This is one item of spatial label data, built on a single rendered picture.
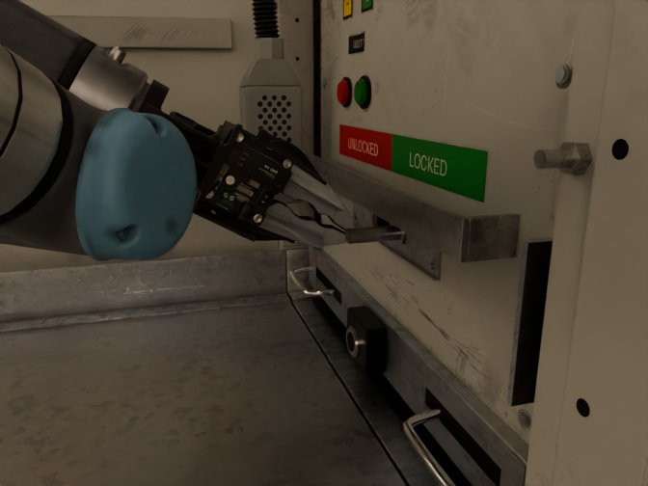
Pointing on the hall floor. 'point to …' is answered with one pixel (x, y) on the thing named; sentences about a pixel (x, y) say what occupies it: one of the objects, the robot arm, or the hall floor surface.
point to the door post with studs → (598, 264)
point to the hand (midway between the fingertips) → (339, 228)
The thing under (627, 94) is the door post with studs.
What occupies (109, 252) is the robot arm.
